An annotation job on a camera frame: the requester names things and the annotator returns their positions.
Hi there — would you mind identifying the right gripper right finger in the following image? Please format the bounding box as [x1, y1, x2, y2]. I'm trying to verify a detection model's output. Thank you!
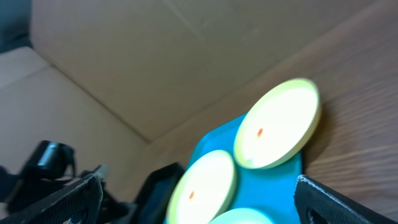
[294, 175, 397, 224]

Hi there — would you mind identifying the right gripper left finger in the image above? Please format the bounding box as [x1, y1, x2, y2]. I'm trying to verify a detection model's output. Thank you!
[1, 174, 103, 224]

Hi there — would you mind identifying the green plate with stain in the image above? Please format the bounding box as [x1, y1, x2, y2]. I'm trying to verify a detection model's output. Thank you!
[165, 150, 237, 224]

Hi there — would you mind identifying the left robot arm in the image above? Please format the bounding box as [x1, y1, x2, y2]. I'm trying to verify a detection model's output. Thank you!
[1, 141, 136, 224]

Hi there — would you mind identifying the teal plastic serving tray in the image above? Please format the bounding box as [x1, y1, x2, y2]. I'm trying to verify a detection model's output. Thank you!
[187, 114, 303, 223]

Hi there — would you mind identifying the black plastic tray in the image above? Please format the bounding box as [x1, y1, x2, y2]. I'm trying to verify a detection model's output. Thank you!
[130, 162, 185, 224]

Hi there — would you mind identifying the light blue plate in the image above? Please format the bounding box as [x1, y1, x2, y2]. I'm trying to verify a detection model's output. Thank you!
[209, 208, 274, 224]

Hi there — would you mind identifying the cardboard backdrop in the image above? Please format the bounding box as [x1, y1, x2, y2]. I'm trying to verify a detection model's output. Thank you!
[1, 1, 371, 198]

